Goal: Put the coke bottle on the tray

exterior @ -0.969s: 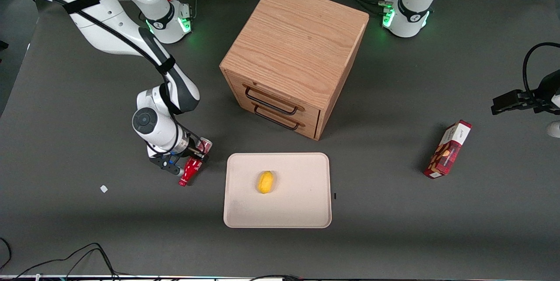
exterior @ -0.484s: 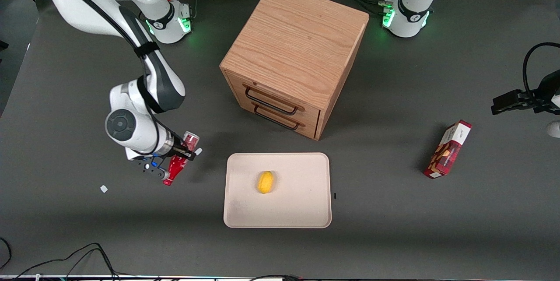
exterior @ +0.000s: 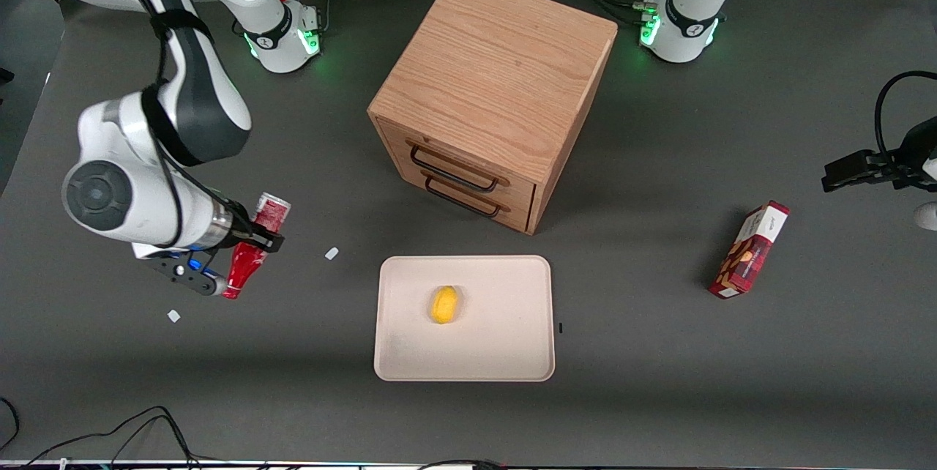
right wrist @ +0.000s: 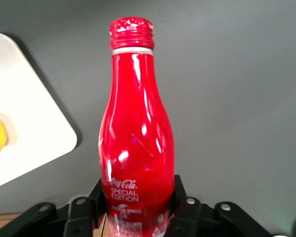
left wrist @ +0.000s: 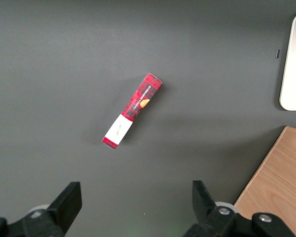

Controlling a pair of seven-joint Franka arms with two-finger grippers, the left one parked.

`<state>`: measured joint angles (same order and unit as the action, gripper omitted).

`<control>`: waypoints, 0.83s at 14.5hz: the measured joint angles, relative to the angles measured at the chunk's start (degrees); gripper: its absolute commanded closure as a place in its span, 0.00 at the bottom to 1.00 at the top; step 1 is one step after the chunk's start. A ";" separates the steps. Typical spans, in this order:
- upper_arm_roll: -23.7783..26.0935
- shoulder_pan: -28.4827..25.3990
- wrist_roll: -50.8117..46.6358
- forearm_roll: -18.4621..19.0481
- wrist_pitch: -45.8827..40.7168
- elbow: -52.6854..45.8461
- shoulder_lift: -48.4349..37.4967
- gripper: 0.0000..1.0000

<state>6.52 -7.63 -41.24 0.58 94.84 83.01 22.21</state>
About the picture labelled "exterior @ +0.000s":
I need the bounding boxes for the black cable along right arm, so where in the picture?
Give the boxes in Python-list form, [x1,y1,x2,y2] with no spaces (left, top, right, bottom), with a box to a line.
[95,0,250,247]

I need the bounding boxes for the black metal drawer handle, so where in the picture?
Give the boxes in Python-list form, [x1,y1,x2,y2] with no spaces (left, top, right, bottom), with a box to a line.
[408,143,501,193]
[424,175,504,220]

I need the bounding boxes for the wooden drawer cabinet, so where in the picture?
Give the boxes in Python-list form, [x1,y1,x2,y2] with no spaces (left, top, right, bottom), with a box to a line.
[367,0,619,236]

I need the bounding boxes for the beige plastic tray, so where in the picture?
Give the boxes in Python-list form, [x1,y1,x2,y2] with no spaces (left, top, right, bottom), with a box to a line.
[373,255,556,383]

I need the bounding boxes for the red coke bottle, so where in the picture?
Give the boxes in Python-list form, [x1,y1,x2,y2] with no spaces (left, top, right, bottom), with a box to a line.
[222,193,292,301]

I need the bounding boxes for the wooden drawer front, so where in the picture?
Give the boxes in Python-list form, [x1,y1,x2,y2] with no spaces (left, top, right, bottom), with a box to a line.
[377,120,539,212]
[399,163,535,234]

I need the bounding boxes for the red snack box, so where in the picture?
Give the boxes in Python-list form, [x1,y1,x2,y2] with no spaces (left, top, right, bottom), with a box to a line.
[708,200,792,301]

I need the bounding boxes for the thin black curved cable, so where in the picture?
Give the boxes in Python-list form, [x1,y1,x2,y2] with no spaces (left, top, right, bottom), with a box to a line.
[0,396,20,453]

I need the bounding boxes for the black cable pair on table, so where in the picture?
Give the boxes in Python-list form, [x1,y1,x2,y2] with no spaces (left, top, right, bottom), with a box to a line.
[20,405,200,468]

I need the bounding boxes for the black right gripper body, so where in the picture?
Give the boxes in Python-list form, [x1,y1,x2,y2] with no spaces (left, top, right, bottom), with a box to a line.
[218,198,255,251]

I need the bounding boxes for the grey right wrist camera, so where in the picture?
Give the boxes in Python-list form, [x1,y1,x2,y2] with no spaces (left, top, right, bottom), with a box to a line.
[141,247,228,298]

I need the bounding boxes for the yellow lemon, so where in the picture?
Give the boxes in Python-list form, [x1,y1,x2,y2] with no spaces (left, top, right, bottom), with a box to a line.
[428,284,460,326]

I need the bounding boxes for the black cable at table edge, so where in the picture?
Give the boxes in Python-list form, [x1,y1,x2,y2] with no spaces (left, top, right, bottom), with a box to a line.
[416,458,507,470]

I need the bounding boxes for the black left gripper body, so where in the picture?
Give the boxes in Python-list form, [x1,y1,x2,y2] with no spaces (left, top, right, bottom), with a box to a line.
[870,116,937,190]

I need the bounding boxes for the black looped cable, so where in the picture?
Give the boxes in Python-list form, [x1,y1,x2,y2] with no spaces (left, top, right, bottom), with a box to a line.
[873,70,937,168]

